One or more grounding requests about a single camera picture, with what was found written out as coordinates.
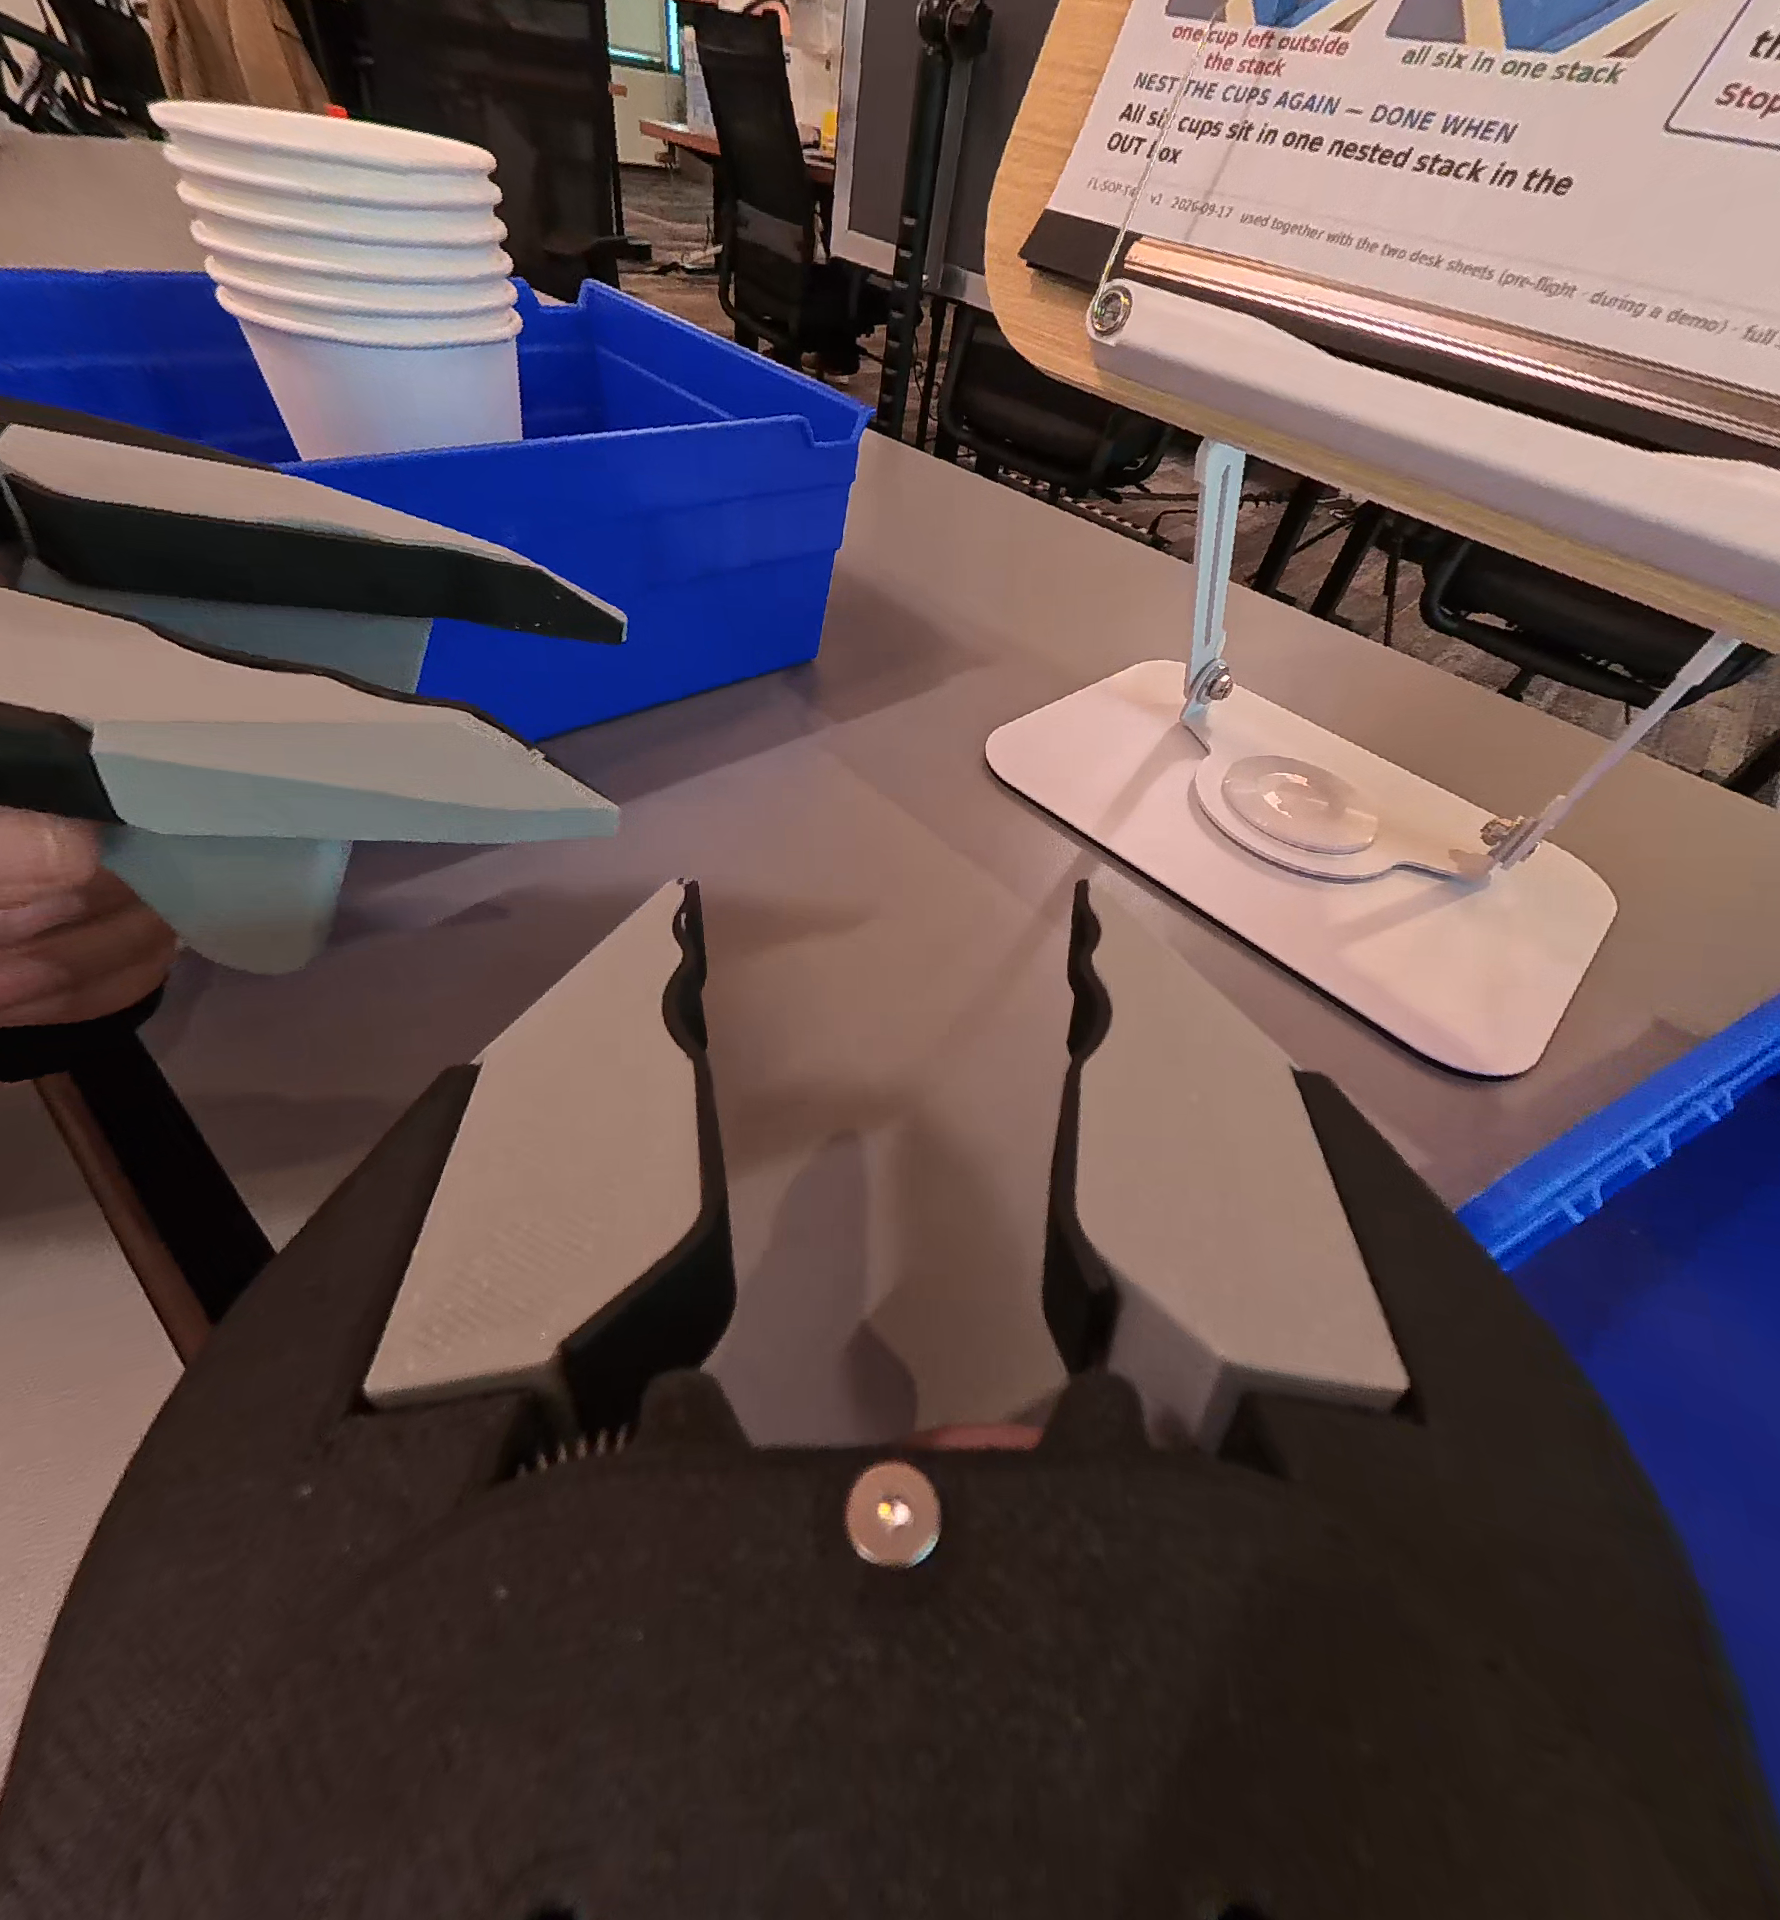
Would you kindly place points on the printed instruction sheet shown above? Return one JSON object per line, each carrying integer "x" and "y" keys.
{"x": 1432, "y": 165}

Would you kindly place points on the black tripod pole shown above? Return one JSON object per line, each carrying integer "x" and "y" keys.
{"x": 937, "y": 148}

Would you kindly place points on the brown coat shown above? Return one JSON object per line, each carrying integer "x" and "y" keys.
{"x": 239, "y": 56}

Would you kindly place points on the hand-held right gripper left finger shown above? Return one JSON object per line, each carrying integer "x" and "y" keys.
{"x": 546, "y": 1218}

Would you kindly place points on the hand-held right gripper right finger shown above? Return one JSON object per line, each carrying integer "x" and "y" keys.
{"x": 1236, "y": 1233}

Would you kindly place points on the black mesh office chair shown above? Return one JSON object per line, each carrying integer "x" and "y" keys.
{"x": 1040, "y": 419}

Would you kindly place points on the blue plastic bin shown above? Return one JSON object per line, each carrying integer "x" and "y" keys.
{"x": 651, "y": 571}
{"x": 1700, "y": 1424}

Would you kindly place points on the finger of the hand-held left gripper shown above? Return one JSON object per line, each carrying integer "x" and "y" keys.
{"x": 308, "y": 764}
{"x": 230, "y": 497}

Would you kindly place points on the person's left hand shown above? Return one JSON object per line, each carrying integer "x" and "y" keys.
{"x": 37, "y": 931}

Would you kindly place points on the grey divider panel silver frame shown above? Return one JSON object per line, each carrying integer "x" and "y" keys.
{"x": 869, "y": 148}

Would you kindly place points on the nested stack of cups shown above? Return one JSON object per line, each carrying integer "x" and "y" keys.
{"x": 379, "y": 375}

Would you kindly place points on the wooden document stand white base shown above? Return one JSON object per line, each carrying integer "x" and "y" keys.
{"x": 1354, "y": 931}

